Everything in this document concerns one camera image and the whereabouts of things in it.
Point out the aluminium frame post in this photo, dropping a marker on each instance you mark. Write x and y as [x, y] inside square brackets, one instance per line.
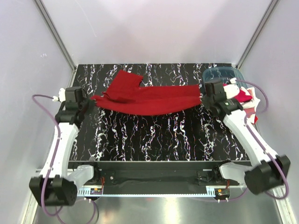
[261, 25]
[51, 26]

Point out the right connector box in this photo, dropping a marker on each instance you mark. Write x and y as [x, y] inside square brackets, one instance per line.
[222, 194]

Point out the left connector box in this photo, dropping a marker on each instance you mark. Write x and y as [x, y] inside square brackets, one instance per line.
[96, 191]

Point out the black marble pattern mat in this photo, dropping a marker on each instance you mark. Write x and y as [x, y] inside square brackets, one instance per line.
[189, 135]

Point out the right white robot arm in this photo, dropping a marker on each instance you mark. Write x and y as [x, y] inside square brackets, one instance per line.
[259, 152]

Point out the right aluminium frame post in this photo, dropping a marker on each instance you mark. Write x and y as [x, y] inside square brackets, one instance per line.
[261, 25]

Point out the clear blue plastic bin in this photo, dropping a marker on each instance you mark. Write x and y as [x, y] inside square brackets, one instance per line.
[222, 73]

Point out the crimson t-shirt on pile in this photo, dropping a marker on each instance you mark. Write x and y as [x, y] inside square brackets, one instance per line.
[243, 97]

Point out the connector box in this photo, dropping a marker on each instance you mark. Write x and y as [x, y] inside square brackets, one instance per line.
[96, 191]
[222, 194]

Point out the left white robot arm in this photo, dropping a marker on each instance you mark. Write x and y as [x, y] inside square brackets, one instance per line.
[54, 186]

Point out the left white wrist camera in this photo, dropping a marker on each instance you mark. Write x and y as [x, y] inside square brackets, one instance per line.
[60, 97]

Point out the left aluminium frame post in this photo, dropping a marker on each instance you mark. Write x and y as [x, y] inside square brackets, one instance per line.
[51, 26]

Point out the red t-shirt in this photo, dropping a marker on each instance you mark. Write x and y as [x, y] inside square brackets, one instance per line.
[127, 96]

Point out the front aluminium rail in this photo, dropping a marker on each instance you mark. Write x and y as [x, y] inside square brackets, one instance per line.
[263, 178]

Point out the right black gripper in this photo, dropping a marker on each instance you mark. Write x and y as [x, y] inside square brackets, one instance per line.
[204, 100]

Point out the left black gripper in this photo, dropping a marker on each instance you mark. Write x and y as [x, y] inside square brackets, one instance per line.
[91, 103]

